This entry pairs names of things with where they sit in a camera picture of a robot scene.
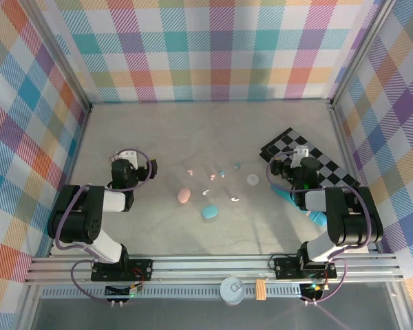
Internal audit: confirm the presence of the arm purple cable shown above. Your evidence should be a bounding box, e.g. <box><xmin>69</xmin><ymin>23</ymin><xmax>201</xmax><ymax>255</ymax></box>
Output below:
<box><xmin>53</xmin><ymin>147</ymin><xmax>159</xmax><ymax>305</ymax></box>
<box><xmin>268</xmin><ymin>150</ymin><xmax>372</xmax><ymax>305</ymax></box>

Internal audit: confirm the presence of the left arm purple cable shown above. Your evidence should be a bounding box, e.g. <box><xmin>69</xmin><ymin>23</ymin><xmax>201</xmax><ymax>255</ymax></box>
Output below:
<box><xmin>53</xmin><ymin>147</ymin><xmax>159</xmax><ymax>305</ymax></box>

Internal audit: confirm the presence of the aluminium side rail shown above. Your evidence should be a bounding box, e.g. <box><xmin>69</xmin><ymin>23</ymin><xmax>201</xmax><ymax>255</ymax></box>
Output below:
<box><xmin>328</xmin><ymin>101</ymin><xmax>381</xmax><ymax>254</ymax></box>
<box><xmin>47</xmin><ymin>104</ymin><xmax>93</xmax><ymax>258</ymax></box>

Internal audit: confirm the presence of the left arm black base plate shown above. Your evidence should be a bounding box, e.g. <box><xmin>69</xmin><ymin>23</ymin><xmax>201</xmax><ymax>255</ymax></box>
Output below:
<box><xmin>90</xmin><ymin>258</ymin><xmax>154</xmax><ymax>283</ymax></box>

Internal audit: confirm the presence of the aluminium mounting rail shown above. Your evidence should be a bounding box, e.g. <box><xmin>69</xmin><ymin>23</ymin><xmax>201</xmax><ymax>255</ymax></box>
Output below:
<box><xmin>23</xmin><ymin>252</ymin><xmax>405</xmax><ymax>287</ymax></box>

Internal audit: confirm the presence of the teal cylinder tube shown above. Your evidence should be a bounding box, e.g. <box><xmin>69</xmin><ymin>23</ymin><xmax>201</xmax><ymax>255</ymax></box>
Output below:
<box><xmin>270</xmin><ymin>183</ymin><xmax>328</xmax><ymax>228</ymax></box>

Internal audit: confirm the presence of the blue earbud charging case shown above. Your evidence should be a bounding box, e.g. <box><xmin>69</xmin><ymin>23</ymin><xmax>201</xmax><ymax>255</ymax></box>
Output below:
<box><xmin>201</xmin><ymin>204</ymin><xmax>219</xmax><ymax>220</ymax></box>

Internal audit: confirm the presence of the aluminium frame post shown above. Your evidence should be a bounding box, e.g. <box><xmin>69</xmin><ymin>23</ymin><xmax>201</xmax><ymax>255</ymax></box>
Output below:
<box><xmin>329</xmin><ymin>0</ymin><xmax>399</xmax><ymax>108</ymax></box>
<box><xmin>25</xmin><ymin>0</ymin><xmax>93</xmax><ymax>114</ymax></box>

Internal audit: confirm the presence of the silver tin can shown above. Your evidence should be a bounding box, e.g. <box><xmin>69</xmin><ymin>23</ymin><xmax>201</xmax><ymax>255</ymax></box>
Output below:
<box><xmin>220</xmin><ymin>276</ymin><xmax>245</xmax><ymax>307</ymax></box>

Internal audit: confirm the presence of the black grey checkerboard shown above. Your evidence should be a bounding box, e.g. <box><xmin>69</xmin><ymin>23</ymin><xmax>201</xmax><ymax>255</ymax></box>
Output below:
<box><xmin>260</xmin><ymin>126</ymin><xmax>361</xmax><ymax>189</ymax></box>

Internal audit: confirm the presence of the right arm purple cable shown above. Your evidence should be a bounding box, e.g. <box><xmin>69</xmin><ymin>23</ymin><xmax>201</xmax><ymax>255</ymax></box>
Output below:
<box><xmin>268</xmin><ymin>150</ymin><xmax>372</xmax><ymax>305</ymax></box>

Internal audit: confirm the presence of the slotted grey cable duct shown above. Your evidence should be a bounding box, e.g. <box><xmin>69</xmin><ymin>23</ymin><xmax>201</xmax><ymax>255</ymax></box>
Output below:
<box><xmin>40</xmin><ymin>286</ymin><xmax>304</xmax><ymax>299</ymax></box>

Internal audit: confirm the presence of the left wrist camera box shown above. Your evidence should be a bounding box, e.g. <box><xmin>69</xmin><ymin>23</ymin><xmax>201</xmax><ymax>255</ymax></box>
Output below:
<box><xmin>118</xmin><ymin>149</ymin><xmax>139</xmax><ymax>170</ymax></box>

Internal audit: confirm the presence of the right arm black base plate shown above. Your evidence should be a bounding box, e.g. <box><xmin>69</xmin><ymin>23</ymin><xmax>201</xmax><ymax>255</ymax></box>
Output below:
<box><xmin>273</xmin><ymin>256</ymin><xmax>339</xmax><ymax>281</ymax></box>

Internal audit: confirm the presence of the small cork block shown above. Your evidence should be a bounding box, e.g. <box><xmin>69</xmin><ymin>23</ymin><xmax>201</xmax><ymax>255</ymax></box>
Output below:
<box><xmin>255</xmin><ymin>279</ymin><xmax>267</xmax><ymax>302</ymax></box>

